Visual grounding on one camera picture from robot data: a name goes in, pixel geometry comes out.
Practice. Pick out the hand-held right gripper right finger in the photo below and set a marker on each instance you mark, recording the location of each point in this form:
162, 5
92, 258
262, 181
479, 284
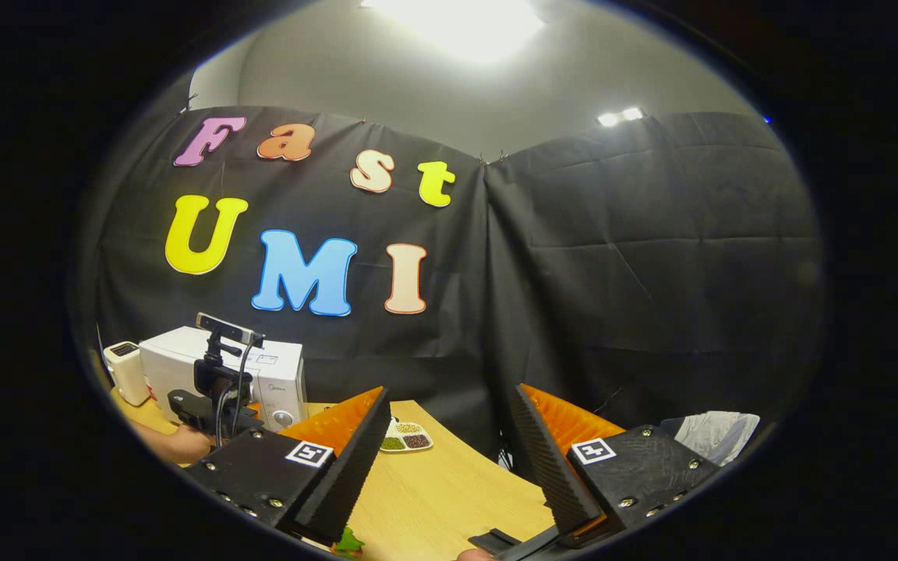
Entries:
550, 467

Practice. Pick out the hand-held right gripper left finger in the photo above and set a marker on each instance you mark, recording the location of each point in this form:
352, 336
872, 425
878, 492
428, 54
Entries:
348, 475

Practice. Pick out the white microwave oven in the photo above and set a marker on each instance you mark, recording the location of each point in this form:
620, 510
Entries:
277, 382

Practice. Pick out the toy sandwich with lettuce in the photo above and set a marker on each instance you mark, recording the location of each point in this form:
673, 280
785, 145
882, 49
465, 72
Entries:
349, 543

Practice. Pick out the white divided dish of beans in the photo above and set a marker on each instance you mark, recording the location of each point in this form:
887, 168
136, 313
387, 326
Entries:
406, 436

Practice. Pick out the white toaster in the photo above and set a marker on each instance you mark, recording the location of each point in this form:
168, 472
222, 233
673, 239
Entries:
128, 374

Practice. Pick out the grey cloth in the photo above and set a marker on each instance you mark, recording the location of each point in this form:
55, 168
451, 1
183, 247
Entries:
718, 436

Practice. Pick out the black backdrop cloth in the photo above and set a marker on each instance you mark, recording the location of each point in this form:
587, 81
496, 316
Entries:
613, 273

